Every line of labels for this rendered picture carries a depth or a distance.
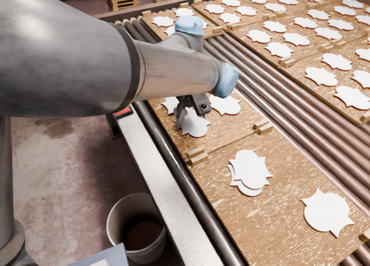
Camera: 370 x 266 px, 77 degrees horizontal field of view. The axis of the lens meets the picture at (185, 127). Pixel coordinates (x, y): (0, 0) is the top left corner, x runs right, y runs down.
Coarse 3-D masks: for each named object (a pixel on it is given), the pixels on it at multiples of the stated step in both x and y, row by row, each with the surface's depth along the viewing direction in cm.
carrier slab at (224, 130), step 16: (208, 96) 94; (240, 96) 94; (160, 112) 88; (240, 112) 88; (256, 112) 88; (176, 128) 83; (208, 128) 83; (224, 128) 83; (240, 128) 83; (176, 144) 78; (192, 144) 78; (208, 144) 78; (224, 144) 78
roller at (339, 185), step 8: (264, 112) 91; (272, 120) 88; (280, 128) 85; (288, 136) 82; (296, 144) 80; (304, 152) 78; (312, 160) 75; (320, 168) 74; (328, 176) 72; (336, 184) 70; (344, 192) 68; (352, 200) 67; (360, 200) 66; (360, 208) 65; (368, 208) 65; (368, 216) 64
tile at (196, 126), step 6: (186, 108) 86; (192, 114) 85; (186, 120) 83; (192, 120) 83; (198, 120) 83; (204, 120) 83; (186, 126) 81; (192, 126) 81; (198, 126) 82; (204, 126) 82; (186, 132) 80; (192, 132) 80; (198, 132) 80; (204, 132) 80
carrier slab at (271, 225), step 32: (224, 160) 74; (288, 160) 74; (224, 192) 66; (288, 192) 66; (224, 224) 60; (256, 224) 60; (288, 224) 60; (256, 256) 55; (288, 256) 55; (320, 256) 55
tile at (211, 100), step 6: (210, 96) 93; (228, 96) 93; (210, 102) 91; (216, 102) 90; (222, 102) 90; (228, 102) 90; (234, 102) 90; (216, 108) 88; (222, 108) 88; (228, 108) 88; (234, 108) 88; (240, 108) 88; (222, 114) 86; (228, 114) 86; (234, 114) 86
